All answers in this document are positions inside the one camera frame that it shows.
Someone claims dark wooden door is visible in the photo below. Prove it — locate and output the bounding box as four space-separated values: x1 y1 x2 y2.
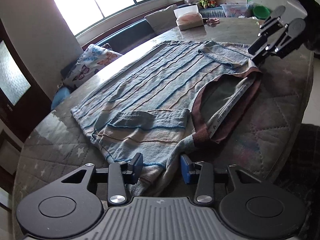
1 24 52 141

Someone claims grey beige cushion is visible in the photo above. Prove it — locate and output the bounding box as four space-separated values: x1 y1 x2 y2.
144 4 178 35

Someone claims blue bench sofa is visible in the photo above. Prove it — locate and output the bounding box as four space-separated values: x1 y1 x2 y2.
51 3 190 111

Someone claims grey quilted star table cover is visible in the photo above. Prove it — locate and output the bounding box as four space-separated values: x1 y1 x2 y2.
13 18 313 207

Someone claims striped blue pink sweater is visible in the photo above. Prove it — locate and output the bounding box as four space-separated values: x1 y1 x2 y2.
71 41 261 196

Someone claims tissue box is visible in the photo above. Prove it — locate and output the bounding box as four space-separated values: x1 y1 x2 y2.
174 5 204 31

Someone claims butterfly print pillow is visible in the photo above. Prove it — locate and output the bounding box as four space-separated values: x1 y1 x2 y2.
63 44 122 89

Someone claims clear plastic storage box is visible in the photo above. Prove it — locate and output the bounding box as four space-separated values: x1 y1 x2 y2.
221 3 250 18

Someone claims yellow green plush toy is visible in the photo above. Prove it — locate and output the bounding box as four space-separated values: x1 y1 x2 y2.
197 0 210 9

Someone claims blue towel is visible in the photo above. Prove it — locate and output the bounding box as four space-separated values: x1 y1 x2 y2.
51 86 71 110

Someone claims pink small toy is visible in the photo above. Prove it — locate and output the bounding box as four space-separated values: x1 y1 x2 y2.
204 18 220 27

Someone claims green plastic basin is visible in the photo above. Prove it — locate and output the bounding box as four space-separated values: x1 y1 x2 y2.
252 5 270 20

